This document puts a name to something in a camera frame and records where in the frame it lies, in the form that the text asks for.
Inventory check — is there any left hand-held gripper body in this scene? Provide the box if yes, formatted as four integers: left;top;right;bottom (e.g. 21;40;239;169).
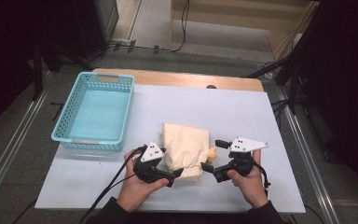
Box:
132;141;176;189

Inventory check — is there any light blue plastic basket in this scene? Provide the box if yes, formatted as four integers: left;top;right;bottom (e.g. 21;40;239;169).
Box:
50;72;135;153

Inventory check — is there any person's right hand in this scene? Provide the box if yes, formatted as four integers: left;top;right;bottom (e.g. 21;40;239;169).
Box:
226;149;270;210

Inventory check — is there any right hand-held gripper cable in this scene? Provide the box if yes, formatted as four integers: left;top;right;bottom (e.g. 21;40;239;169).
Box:
254;161;272;199

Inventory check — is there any person's left hand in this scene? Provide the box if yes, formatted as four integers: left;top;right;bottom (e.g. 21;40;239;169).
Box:
117;149;171;214

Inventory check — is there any white table mat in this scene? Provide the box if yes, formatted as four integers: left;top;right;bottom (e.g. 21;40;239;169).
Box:
34;83;307;214

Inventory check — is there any black metal stand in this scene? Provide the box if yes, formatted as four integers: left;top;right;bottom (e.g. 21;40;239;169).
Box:
243;46;311;116
31;35;96;102

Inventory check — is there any hand-held gripper cable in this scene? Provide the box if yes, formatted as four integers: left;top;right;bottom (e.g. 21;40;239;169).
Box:
254;161;272;199
78;146;147;224

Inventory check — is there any black floor cable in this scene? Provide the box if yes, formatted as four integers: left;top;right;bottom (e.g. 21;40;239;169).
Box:
87;0;191;62

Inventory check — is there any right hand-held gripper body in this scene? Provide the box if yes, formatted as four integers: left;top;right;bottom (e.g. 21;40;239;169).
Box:
213;136;270;184

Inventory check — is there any dark curtain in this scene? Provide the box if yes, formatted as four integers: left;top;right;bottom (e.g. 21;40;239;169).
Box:
0;0;76;138
295;0;358;206

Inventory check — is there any metal floor rail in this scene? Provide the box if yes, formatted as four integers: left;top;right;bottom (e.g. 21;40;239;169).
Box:
276;87;339;224
0;69;53;217

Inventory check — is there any left hand-held gripper cable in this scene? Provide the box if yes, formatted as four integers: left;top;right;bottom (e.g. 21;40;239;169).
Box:
78;146;147;224

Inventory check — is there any cream garment with orange print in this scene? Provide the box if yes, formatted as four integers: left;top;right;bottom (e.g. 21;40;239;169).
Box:
160;122;217;182

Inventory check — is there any black cable bundle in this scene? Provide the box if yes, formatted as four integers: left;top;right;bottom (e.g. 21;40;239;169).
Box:
268;96;295;125

